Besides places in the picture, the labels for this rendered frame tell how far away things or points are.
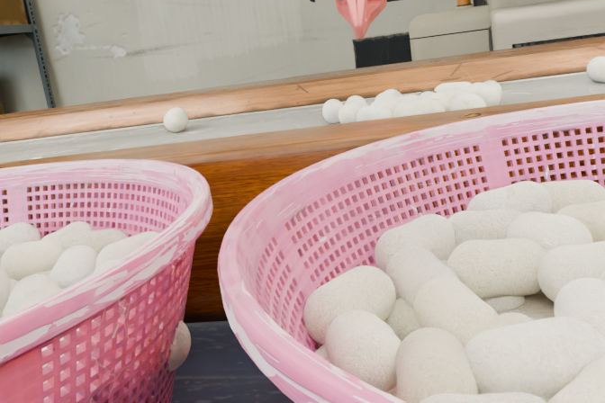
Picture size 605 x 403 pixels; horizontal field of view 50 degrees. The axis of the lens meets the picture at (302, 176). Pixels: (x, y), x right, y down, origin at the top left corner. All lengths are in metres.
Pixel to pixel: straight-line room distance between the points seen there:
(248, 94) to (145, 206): 0.42
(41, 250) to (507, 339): 0.21
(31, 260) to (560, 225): 0.21
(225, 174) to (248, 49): 2.40
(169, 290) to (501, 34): 0.99
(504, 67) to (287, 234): 0.50
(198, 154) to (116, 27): 2.62
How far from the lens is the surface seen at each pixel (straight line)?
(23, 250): 0.31
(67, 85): 3.10
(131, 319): 0.18
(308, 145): 0.32
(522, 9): 1.15
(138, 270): 0.17
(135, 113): 0.75
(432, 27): 1.44
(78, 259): 0.28
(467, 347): 0.17
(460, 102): 0.45
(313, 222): 0.22
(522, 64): 0.69
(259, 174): 0.33
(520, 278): 0.22
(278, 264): 0.20
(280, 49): 2.69
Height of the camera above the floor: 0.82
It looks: 13 degrees down
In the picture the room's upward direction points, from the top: 8 degrees counter-clockwise
